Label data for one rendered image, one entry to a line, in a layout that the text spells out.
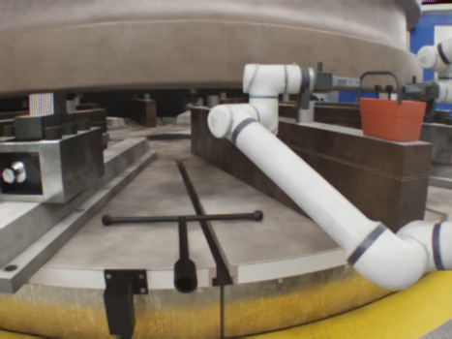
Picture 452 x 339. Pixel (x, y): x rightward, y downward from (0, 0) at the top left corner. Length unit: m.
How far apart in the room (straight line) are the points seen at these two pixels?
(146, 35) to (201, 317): 1.08
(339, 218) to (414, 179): 0.41
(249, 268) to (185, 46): 0.89
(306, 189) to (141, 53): 0.93
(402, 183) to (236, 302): 0.64
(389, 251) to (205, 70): 1.04
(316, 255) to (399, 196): 0.34
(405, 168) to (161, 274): 0.79
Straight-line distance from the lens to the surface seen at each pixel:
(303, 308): 1.38
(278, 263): 1.20
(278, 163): 0.89
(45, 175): 1.32
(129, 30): 1.55
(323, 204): 0.84
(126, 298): 0.99
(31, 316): 1.41
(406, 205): 1.18
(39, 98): 1.53
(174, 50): 1.53
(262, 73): 1.09
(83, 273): 1.19
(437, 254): 0.91
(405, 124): 1.16
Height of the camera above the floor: 0.83
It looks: 12 degrees down
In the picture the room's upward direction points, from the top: straight up
